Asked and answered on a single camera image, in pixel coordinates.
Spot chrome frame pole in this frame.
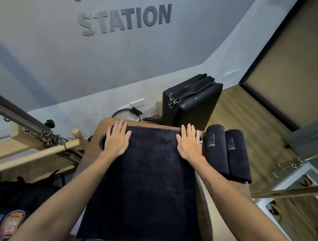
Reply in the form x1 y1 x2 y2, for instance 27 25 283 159
250 185 318 200

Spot person's right forearm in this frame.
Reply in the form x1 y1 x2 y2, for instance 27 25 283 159
193 158 291 241

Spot black exercise ring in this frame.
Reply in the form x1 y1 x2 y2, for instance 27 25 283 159
111 106 143 122

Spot dark navy towel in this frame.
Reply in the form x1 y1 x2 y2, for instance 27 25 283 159
205 124 230 177
76 125 203 241
224 129 253 184

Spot black strap with metal clips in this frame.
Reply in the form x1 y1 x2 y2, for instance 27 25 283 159
168 73 216 109

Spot person's left forearm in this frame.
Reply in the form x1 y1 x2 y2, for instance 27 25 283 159
9 151 125 241

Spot brown blind with black frame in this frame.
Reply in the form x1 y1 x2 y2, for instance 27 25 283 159
238 0 318 132

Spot chrome tower pole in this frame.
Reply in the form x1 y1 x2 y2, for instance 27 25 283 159
0 94 84 165

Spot person's right hand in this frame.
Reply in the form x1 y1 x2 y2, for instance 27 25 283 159
176 123 207 165

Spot white wall socket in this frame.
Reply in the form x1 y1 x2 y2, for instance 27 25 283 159
130 98 145 109

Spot grey wall letters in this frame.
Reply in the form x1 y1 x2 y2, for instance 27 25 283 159
75 0 173 37

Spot black printed backpack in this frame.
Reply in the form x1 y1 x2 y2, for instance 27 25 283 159
0 169 76 241

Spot black padded box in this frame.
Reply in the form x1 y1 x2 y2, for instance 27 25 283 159
162 73 224 131

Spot wooden roll bar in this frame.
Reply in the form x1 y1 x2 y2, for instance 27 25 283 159
0 138 81 172

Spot silver metal frame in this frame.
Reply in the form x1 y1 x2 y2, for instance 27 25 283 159
253 161 318 241

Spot person's left hand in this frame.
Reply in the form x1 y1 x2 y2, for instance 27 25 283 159
101 119 133 160

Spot brown wooden side table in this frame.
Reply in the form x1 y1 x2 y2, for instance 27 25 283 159
71 117 252 241

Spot grey panel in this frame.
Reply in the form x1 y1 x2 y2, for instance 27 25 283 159
281 120 318 160

